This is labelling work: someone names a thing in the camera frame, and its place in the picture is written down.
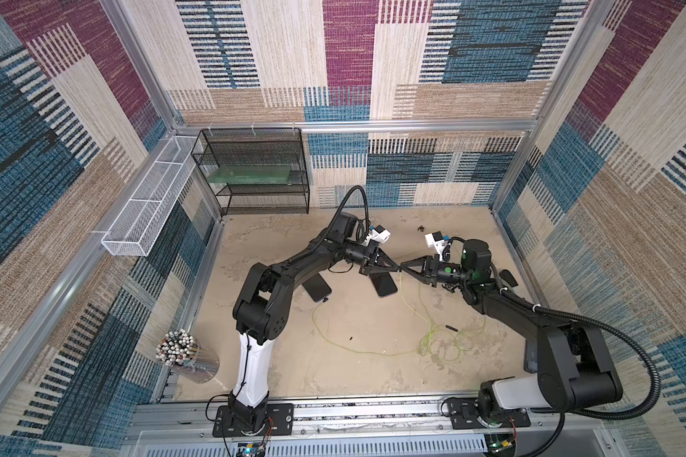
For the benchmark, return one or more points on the green board on shelf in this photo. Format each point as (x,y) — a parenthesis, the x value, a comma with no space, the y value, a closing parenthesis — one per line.
(250,175)

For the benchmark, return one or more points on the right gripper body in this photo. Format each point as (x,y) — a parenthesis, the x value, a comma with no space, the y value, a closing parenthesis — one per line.
(430,270)

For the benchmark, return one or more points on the blue smartphone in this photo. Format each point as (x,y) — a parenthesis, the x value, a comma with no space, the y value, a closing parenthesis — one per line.
(317,288)

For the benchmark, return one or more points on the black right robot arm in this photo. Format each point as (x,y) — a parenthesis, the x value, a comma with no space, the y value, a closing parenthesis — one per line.
(575,370)

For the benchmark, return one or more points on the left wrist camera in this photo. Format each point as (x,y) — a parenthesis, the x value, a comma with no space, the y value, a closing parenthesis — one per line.
(377,234)

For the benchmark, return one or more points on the grey blue box device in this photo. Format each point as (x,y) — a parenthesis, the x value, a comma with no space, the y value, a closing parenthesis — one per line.
(530,358)

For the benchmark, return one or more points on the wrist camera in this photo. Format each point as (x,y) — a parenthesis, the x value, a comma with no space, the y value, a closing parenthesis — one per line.
(441,244)
(377,234)

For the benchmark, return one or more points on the clear cup of coloured sticks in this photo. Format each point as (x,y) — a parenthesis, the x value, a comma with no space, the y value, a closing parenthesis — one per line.
(184,354)

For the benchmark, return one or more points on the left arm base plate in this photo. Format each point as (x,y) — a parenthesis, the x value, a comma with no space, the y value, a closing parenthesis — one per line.
(274,420)

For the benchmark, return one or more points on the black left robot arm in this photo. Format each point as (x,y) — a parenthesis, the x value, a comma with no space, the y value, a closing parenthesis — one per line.
(263,306)

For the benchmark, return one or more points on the purple smartphone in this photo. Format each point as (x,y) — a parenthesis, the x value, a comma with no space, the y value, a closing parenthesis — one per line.
(384,284)

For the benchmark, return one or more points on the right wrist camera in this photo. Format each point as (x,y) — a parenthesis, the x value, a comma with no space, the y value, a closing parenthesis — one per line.
(441,244)

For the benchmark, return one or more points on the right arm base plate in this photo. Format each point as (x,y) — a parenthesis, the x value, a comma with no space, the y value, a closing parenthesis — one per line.
(463,414)

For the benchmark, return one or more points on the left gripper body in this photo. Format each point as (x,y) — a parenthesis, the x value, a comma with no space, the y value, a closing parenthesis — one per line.
(359,256)

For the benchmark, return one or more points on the white wire mesh basket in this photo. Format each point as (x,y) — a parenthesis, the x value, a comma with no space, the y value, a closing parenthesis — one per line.
(138,225)

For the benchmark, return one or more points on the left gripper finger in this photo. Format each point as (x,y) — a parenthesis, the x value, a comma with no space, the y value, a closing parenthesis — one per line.
(373,270)
(382,261)

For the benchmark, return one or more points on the black wire mesh shelf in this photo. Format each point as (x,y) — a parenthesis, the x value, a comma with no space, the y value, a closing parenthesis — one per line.
(218,148)

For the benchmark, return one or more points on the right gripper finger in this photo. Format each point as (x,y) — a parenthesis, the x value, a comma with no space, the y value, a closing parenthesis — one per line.
(424,277)
(419,264)

